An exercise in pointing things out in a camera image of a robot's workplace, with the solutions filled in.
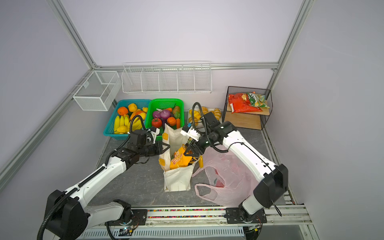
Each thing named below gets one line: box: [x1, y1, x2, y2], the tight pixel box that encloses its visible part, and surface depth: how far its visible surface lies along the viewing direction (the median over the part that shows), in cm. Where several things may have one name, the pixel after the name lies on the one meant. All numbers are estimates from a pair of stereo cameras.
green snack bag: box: [247, 93, 270, 109], surface depth 99 cm
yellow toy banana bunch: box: [114, 115, 143, 133], surface depth 107 cm
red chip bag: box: [228, 93, 263, 114], surface depth 99 cm
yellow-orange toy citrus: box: [128, 103, 138, 112], surface depth 114 cm
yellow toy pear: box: [116, 125, 127, 134], surface depth 101 cm
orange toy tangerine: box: [117, 106, 128, 116], surface depth 111 cm
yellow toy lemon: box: [139, 112, 147, 121], surface depth 111 cm
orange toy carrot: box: [176, 118, 181, 129], surface depth 112 cm
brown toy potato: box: [172, 106, 180, 119], surface depth 115 cm
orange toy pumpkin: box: [166, 116, 177, 127], surface depth 110 cm
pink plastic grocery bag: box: [192, 147, 262, 207], surface depth 84 cm
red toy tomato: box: [152, 118, 163, 128], surface depth 107 cm
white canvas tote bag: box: [159, 123, 200, 192], surface depth 81 cm
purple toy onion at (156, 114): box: [153, 111, 161, 118], surface depth 112 cm
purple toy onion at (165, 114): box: [160, 109, 171, 119], surface depth 110 cm
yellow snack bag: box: [170, 144, 193, 170], surface depth 77 cm
